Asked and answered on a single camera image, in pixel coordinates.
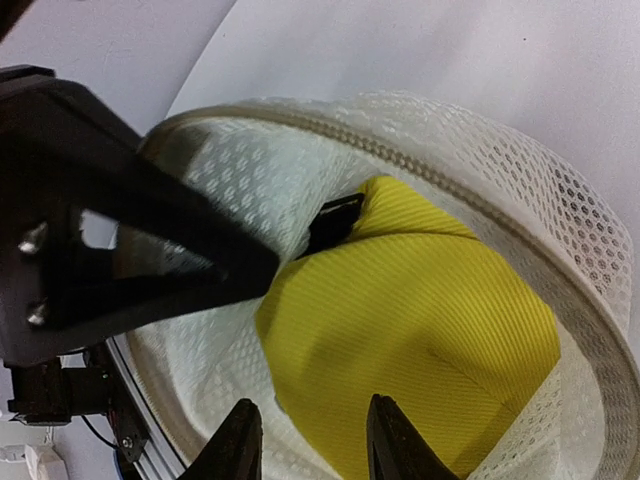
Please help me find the aluminium table rail frame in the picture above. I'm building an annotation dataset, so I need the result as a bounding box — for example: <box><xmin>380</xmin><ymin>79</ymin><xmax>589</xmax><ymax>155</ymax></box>
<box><xmin>106</xmin><ymin>335</ymin><xmax>186</xmax><ymax>480</ymax></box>

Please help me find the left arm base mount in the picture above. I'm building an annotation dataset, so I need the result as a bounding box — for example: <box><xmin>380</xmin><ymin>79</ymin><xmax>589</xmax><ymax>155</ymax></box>
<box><xmin>7</xmin><ymin>344</ymin><xmax>150</xmax><ymax>463</ymax></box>

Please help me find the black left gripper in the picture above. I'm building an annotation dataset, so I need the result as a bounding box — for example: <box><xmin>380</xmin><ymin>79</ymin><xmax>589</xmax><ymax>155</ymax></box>
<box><xmin>1</xmin><ymin>65</ymin><xmax>279</xmax><ymax>365</ymax></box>

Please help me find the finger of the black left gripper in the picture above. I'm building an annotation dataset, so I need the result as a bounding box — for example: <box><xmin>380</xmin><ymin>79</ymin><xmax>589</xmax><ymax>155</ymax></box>
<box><xmin>300</xmin><ymin>193</ymin><xmax>365</xmax><ymax>258</ymax></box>

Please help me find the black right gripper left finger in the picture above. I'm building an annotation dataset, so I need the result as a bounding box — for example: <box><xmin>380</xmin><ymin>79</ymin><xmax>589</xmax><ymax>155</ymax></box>
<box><xmin>179</xmin><ymin>398</ymin><xmax>263</xmax><ymax>480</ymax></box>

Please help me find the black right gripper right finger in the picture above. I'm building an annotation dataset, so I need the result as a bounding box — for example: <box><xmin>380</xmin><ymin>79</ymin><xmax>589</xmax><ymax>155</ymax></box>
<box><xmin>366</xmin><ymin>394</ymin><xmax>458</xmax><ymax>480</ymax></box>

